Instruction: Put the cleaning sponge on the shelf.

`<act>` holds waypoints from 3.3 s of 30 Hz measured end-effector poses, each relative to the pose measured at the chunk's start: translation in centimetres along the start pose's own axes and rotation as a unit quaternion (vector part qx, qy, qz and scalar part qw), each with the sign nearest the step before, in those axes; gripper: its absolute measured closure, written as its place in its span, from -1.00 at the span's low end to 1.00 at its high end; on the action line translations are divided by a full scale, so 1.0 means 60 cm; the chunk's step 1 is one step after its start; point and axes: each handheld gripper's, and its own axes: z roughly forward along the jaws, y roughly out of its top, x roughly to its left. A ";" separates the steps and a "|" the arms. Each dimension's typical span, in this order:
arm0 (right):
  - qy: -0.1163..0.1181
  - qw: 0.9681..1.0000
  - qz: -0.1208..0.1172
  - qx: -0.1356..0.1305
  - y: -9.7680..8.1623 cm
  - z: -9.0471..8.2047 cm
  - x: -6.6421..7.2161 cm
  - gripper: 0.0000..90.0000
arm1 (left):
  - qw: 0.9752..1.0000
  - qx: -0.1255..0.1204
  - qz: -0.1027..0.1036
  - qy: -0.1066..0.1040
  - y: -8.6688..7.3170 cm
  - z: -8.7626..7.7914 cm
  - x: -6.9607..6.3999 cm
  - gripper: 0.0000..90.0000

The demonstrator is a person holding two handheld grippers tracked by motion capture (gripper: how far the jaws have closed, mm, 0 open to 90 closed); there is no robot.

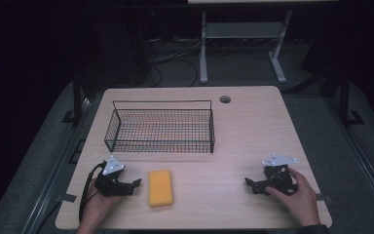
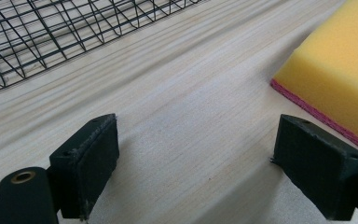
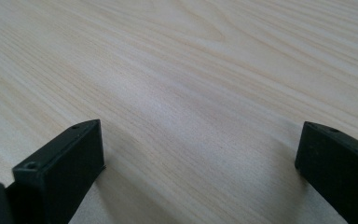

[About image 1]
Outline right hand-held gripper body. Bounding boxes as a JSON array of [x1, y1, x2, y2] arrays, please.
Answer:
[[258, 153, 299, 196]]

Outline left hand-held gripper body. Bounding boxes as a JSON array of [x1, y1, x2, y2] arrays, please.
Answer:
[[93, 154, 136, 198]]

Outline yellow sponge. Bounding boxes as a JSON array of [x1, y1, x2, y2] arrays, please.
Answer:
[[147, 169, 174, 209]]

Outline black wire basket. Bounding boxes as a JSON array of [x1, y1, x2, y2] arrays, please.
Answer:
[[103, 99, 216, 155]]

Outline person's left hand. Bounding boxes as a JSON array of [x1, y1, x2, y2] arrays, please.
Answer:
[[77, 177, 125, 228]]

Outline person's right hand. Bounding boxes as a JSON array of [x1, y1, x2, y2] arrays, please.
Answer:
[[265, 167, 321, 228]]

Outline grey tape tab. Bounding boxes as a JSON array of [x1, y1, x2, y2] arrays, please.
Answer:
[[316, 193, 334, 204], [56, 193, 78, 203]]

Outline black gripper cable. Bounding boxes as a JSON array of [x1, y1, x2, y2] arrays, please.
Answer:
[[78, 160, 108, 224]]

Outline aluminium floor rail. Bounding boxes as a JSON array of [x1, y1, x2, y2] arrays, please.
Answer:
[[21, 97, 93, 234], [326, 97, 374, 226]]

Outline black metal stand post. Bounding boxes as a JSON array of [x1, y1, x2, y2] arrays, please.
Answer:
[[60, 75, 83, 125], [338, 72, 366, 129]]

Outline black floor cable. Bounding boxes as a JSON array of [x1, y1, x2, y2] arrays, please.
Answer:
[[148, 58, 200, 88]]

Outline grey floor cable bundle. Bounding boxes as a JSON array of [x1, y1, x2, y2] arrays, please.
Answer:
[[149, 38, 206, 64]]

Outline white desk frame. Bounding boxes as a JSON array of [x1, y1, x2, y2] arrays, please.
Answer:
[[187, 0, 339, 86]]

